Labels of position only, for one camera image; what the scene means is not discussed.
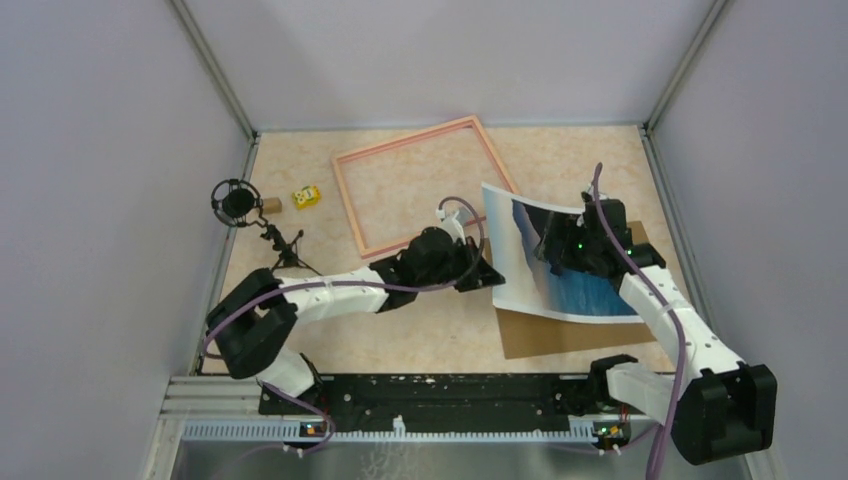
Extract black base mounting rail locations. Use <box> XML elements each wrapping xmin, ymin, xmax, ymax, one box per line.
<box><xmin>258</xmin><ymin>373</ymin><xmax>638</xmax><ymax>433</ymax></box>

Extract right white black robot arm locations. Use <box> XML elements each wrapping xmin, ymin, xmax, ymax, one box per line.
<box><xmin>524</xmin><ymin>190</ymin><xmax>778</xmax><ymax>465</ymax></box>

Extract small wooden block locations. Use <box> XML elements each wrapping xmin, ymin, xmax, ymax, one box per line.
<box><xmin>262</xmin><ymin>197</ymin><xmax>283</xmax><ymax>215</ymax></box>

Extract pink wooden picture frame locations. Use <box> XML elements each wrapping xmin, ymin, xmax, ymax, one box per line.
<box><xmin>332</xmin><ymin>115</ymin><xmax>520</xmax><ymax>258</ymax></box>

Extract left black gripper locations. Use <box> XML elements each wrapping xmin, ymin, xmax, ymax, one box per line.
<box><xmin>417</xmin><ymin>236</ymin><xmax>505</xmax><ymax>292</ymax></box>

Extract yellow toy cube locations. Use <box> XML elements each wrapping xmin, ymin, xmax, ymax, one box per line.
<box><xmin>291</xmin><ymin>185</ymin><xmax>322</xmax><ymax>210</ymax></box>

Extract blue mountain landscape photo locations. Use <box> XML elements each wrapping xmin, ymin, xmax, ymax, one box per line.
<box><xmin>482</xmin><ymin>184</ymin><xmax>642</xmax><ymax>325</ymax></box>

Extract brown cardboard backing board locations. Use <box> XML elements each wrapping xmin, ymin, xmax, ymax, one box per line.
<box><xmin>483</xmin><ymin>220</ymin><xmax>660</xmax><ymax>361</ymax></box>

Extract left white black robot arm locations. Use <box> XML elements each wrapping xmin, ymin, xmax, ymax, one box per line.
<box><xmin>204</xmin><ymin>227</ymin><xmax>506</xmax><ymax>414</ymax></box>

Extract white cable duct strip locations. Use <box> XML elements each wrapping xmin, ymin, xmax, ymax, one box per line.
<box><xmin>181</xmin><ymin>417</ymin><xmax>597</xmax><ymax>443</ymax></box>

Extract black microphone on tripod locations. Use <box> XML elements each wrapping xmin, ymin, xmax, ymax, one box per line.
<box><xmin>210</xmin><ymin>178</ymin><xmax>319</xmax><ymax>275</ymax></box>

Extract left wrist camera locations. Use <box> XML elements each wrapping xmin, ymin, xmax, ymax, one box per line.
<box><xmin>436</xmin><ymin>206</ymin><xmax>470</xmax><ymax>243</ymax></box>

